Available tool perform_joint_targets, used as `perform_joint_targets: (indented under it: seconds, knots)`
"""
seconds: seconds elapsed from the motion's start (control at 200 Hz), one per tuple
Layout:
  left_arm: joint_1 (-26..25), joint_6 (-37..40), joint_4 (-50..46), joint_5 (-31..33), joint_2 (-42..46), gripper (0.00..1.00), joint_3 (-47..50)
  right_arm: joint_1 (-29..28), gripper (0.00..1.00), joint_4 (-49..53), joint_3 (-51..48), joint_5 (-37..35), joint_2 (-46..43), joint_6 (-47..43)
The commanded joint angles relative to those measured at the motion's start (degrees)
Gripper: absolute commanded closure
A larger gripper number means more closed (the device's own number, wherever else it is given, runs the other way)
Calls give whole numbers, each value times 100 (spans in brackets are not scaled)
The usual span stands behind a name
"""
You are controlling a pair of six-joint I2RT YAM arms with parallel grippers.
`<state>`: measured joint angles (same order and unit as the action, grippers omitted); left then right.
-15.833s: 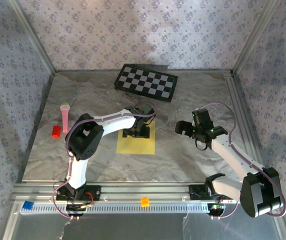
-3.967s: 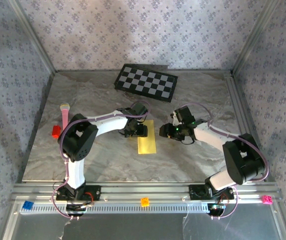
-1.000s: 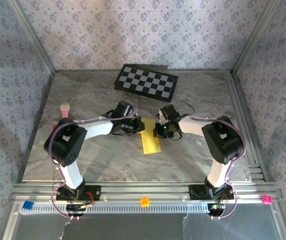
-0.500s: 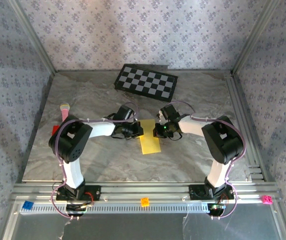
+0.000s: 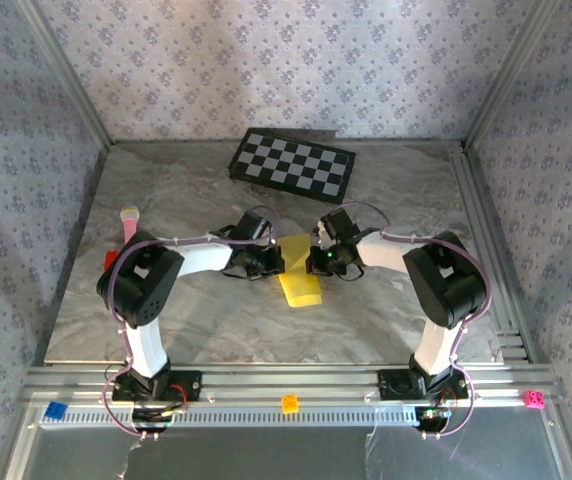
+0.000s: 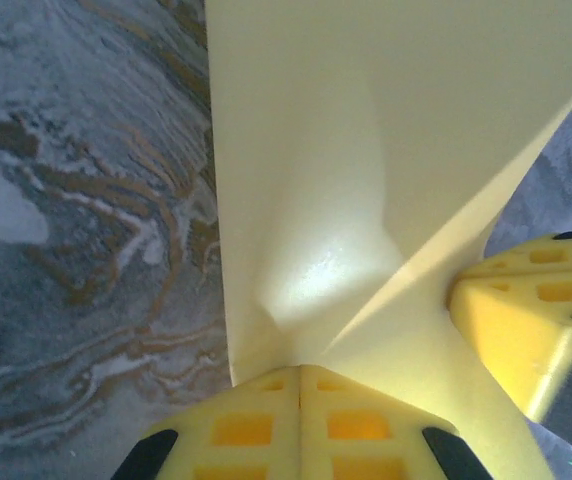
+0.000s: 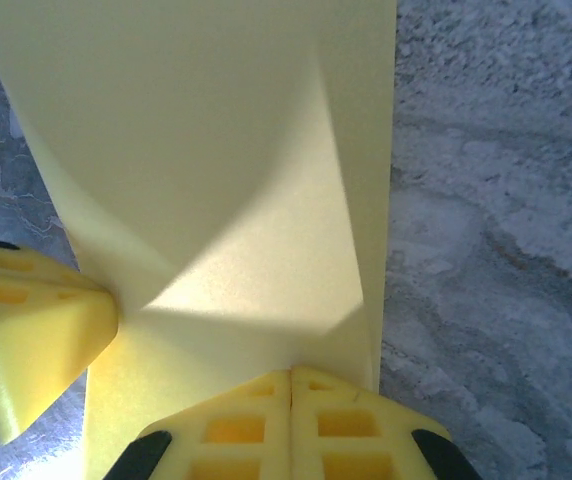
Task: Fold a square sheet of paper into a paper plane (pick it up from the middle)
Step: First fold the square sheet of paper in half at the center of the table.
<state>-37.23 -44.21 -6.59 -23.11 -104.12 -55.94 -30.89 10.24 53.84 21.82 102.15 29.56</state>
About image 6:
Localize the yellow square paper sheet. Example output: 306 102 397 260
204 0 572 480

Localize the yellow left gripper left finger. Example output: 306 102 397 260
110 364 301 480

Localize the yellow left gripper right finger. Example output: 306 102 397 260
299 364 495 480

